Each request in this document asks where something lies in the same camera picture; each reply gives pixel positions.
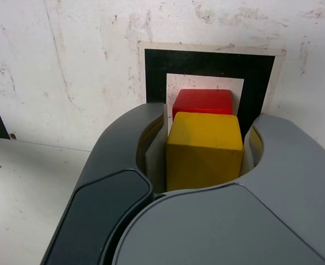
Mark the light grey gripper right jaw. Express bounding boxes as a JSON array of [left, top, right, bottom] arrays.
[[114, 114, 325, 265]]

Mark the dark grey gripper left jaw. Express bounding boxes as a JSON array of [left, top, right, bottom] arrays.
[[40, 103, 169, 265]]

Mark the yellow cube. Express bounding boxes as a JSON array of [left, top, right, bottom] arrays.
[[166, 112, 245, 192]]

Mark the red cube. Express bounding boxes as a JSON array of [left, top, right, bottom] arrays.
[[172, 88, 234, 118]]

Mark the black tape square outline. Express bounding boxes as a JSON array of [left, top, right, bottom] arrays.
[[144, 49, 276, 137]]

